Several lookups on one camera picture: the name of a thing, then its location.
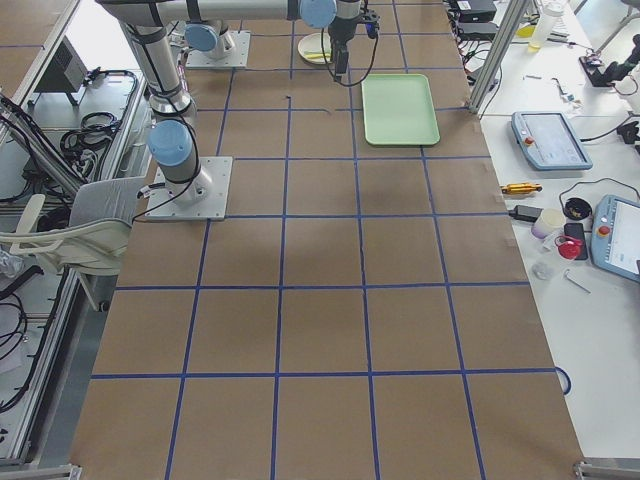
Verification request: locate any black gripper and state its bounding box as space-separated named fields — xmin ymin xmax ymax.
xmin=329 ymin=29 xmax=355 ymax=83

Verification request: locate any white round plate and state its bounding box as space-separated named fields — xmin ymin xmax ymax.
xmin=297 ymin=33 xmax=331 ymax=65

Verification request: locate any light green tray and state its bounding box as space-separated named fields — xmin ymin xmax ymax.
xmin=361 ymin=74 xmax=440 ymax=146

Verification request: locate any teach pendant near tray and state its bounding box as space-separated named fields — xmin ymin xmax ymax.
xmin=511 ymin=111 xmax=593 ymax=171

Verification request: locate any black power adapter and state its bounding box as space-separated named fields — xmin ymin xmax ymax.
xmin=508 ymin=205 xmax=542 ymax=223

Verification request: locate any white lavender cup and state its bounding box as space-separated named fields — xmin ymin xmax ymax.
xmin=531 ymin=208 xmax=566 ymax=239

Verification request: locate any grey electronics box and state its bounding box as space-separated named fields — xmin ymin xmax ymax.
xmin=34 ymin=36 xmax=88 ymax=106

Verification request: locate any black round dish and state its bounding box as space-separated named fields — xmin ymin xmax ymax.
xmin=563 ymin=197 xmax=593 ymax=221

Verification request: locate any white chair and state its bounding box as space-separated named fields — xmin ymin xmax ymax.
xmin=1 ymin=176 xmax=145 ymax=312

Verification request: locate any black smartphone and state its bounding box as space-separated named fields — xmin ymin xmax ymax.
xmin=564 ymin=222 xmax=589 ymax=260

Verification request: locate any red round object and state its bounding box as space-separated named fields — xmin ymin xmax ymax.
xmin=554 ymin=235 xmax=580 ymax=260

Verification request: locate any metal hex key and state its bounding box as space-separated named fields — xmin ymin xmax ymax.
xmin=563 ymin=269 xmax=592 ymax=294

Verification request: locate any teach pendant with red button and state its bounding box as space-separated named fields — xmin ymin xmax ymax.
xmin=590 ymin=195 xmax=639 ymax=283

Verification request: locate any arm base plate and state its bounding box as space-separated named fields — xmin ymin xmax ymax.
xmin=145 ymin=156 xmax=233 ymax=221
xmin=185 ymin=25 xmax=251 ymax=70

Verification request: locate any aluminium frame post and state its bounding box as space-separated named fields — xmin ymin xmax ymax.
xmin=468 ymin=0 xmax=527 ymax=113

